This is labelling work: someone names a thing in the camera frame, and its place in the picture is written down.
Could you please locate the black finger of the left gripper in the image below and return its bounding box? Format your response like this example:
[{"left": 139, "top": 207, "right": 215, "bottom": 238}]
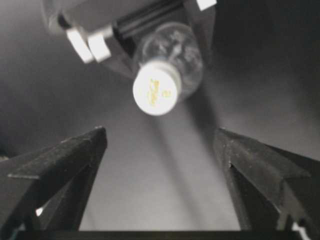
[{"left": 184, "top": 0, "right": 217, "bottom": 65}]

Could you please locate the clear plastic bottle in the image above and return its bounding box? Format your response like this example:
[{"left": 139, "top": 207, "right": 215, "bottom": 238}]
[{"left": 133, "top": 22, "right": 204, "bottom": 101}]

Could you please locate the white bottle cap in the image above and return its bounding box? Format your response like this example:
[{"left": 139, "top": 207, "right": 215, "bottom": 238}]
[{"left": 132, "top": 60, "right": 182, "bottom": 116}]

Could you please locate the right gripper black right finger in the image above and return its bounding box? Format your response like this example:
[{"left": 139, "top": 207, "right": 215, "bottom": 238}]
[{"left": 214, "top": 128, "right": 320, "bottom": 240}]

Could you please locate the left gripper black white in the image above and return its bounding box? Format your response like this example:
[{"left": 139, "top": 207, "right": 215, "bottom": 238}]
[{"left": 41, "top": 0, "right": 218, "bottom": 81}]

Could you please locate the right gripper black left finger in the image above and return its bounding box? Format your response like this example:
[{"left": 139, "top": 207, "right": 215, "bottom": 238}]
[{"left": 0, "top": 126, "right": 108, "bottom": 240}]

